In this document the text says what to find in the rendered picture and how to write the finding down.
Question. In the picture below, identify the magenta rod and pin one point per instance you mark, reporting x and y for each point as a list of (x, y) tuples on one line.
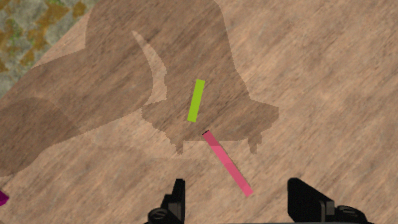
[(3, 198)]

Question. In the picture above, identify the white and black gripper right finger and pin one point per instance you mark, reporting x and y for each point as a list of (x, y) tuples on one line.
[(306, 204)]

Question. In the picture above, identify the lime green rod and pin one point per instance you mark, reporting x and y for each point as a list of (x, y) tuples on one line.
[(196, 100)]

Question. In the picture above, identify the pink rod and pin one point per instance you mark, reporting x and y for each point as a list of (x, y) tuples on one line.
[(227, 163)]

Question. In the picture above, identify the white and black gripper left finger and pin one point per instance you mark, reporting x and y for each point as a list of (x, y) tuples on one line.
[(175, 213)]

